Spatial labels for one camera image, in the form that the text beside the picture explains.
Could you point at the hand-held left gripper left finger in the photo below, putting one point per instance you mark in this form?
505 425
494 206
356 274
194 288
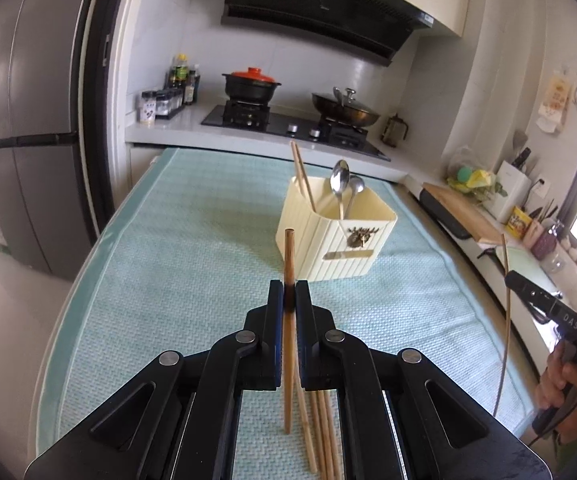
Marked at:
276 340

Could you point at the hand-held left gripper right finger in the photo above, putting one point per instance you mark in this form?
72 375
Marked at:
303 340

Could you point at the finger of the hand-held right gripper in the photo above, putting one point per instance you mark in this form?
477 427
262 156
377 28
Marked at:
528 291

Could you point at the single wooden chopstick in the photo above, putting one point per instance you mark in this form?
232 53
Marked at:
299 170
304 175
504 355
289 260

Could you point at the pile of wooden chopsticks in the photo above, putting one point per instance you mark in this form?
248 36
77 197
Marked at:
321 435

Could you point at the cream utensil holder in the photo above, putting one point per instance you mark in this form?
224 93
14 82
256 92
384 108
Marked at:
328 245

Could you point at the metal spoon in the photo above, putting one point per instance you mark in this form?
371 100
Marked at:
339 177
356 187

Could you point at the dark kitchen utensils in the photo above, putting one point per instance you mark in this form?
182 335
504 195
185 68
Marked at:
543 211

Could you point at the green cutting board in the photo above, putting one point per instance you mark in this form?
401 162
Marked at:
531 267

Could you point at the clear glass cup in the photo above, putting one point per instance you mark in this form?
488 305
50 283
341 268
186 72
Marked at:
554 261

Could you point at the pink cup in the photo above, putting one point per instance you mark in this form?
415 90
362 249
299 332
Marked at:
531 232

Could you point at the garlic bulbs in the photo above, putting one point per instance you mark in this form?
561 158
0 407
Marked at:
573 252

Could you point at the white knife block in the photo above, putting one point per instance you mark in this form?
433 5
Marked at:
508 195

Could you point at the wooden cutting board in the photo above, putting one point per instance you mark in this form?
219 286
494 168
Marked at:
468 212

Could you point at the black baking pan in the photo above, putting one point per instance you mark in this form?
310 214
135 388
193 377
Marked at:
443 215

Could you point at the green and yellow bag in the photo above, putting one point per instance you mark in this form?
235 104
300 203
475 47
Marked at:
473 177

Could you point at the light blue towel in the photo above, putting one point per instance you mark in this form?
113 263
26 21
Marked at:
178 260

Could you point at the kitchen knives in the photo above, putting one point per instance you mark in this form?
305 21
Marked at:
522 152

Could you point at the hanging printed bag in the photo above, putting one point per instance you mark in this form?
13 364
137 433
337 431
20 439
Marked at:
554 102

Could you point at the black gas stove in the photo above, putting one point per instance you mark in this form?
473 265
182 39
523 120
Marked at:
293 127

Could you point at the dark wok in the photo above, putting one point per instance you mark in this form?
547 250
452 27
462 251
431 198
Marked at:
348 117

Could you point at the glass wok lid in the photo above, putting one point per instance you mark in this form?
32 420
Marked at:
351 102

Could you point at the black clay pot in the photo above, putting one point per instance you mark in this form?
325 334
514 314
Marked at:
251 90

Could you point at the glass spice jar black lid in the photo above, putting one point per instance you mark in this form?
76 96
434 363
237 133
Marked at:
175 100
162 104
149 109

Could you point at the small dark sauce bottle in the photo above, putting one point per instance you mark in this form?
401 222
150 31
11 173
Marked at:
191 87

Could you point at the red pot lid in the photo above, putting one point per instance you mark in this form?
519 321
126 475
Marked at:
251 74

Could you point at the dark sauce bottle yellow cap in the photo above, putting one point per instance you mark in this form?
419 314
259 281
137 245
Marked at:
180 72

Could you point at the black range hood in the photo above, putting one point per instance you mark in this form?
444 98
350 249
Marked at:
318 10

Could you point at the grey refrigerator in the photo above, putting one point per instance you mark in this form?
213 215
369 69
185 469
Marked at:
38 110

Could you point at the white wall outlet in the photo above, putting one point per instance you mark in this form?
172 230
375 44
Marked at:
542 187

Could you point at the dark door frame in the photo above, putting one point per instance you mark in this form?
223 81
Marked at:
101 85

